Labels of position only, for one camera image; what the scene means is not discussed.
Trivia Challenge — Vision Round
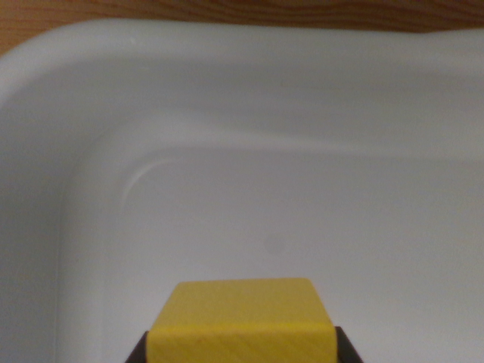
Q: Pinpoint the white plastic tray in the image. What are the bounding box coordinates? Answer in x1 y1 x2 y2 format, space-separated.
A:
0 17 484 363

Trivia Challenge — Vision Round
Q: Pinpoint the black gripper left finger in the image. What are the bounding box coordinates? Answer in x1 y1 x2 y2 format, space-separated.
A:
124 330 150 363

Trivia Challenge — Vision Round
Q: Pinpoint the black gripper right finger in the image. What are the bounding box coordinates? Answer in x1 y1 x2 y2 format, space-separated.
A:
333 324 365 363

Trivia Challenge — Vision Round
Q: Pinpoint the yellow wooden cube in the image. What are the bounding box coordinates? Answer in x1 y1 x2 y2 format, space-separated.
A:
146 278 337 363

